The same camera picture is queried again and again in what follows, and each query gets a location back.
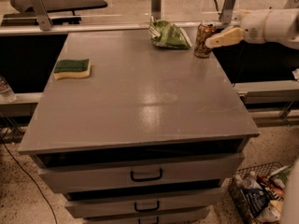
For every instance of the green snack bag in basket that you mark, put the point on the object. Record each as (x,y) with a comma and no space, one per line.
(281,175)

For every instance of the bottom grey drawer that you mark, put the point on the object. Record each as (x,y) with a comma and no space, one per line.
(168,217)

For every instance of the grey drawer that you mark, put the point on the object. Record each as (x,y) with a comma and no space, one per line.
(122,175)
(144,204)
(168,217)

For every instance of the yellow snack bag in basket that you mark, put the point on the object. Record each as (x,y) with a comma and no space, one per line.
(272,212)

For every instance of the right metal bracket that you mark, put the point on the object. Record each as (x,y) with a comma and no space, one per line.
(227,11)

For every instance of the blue snack bag in basket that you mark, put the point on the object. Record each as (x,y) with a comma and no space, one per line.
(257,200)

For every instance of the red snack bag in basket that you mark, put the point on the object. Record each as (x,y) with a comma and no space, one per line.
(270,188)

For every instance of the orange soda can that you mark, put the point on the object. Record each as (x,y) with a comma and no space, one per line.
(204,31)

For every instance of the green jalapeno chip bag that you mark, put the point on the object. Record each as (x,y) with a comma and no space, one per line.
(166,34)

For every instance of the metal bracket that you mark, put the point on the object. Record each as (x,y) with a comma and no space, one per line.
(43,19)
(227,11)
(156,8)

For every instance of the clear plastic water bottle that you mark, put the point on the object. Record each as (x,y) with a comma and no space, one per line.
(6,92)

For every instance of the middle grey drawer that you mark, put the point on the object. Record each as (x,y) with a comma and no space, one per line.
(144,204)

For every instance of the top grey drawer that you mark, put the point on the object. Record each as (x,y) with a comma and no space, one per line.
(122,175)

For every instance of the grey drawer cabinet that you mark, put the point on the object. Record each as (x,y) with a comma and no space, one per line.
(139,103)

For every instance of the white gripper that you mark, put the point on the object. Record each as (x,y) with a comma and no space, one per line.
(253,27)

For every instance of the left metal bracket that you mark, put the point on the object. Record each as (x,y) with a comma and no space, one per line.
(43,19)

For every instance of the middle metal bracket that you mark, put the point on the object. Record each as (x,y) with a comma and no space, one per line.
(156,8)

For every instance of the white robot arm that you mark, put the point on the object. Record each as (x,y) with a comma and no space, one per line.
(282,27)

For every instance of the green and yellow sponge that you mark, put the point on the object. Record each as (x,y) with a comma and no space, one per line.
(72,69)

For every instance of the black wire basket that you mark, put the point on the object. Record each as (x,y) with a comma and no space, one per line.
(237,194)

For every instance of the plastic bottle in basket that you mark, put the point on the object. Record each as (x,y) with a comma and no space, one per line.
(250,181)

